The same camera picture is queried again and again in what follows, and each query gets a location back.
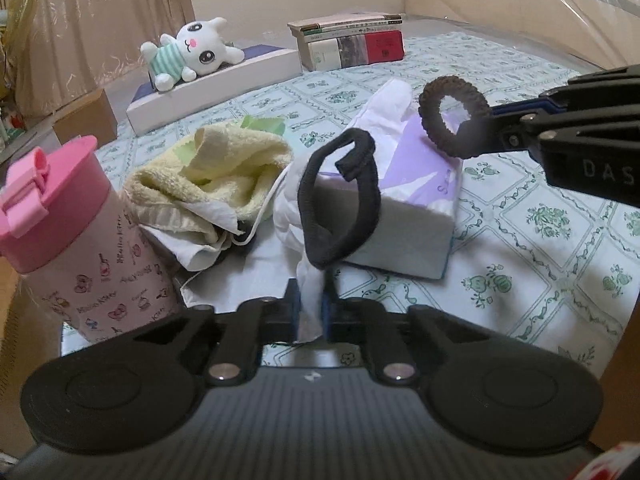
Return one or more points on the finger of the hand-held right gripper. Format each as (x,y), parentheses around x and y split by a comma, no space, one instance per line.
(600,90)
(505,135)

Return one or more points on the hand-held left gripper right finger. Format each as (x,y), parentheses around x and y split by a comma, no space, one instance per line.
(327,310)

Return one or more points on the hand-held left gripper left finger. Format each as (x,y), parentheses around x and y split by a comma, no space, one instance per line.
(292,310)

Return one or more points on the white sock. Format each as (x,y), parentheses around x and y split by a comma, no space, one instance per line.
(287,220)

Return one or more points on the purple white tissue pack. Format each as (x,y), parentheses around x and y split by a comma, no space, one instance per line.
(400,240)

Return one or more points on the black headband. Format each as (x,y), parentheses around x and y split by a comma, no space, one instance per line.
(340,247)

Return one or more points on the clear plastic sheet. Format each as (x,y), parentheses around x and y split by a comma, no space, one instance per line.
(525,5)

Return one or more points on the white face mask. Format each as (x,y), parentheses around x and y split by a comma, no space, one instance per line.
(195,250)

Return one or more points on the red book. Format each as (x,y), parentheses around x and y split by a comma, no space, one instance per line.
(384,46)

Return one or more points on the grey book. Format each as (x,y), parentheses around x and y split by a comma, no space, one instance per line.
(352,49)

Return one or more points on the yellow towel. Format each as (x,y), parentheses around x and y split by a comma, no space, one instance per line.
(170,180)

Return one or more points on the thin white spine book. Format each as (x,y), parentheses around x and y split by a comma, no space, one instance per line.
(350,32)

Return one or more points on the pink lidded printed bottle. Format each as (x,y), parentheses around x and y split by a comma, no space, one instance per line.
(100,270)

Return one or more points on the long white blue box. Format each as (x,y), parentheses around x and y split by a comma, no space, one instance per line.
(210,95)

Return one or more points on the large cardboard box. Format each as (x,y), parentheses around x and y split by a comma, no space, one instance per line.
(20,360)

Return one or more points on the white plush bunny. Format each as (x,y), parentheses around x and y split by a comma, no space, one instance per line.
(200,45)

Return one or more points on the small closed cardboard box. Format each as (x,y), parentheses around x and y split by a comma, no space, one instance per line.
(85,120)

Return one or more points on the red white packet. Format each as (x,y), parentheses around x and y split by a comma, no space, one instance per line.
(615,462)

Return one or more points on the beige curtain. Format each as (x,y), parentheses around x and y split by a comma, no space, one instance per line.
(100,20)

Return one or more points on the yellow plastic covered fan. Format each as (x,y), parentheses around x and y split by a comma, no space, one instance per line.
(20,35)

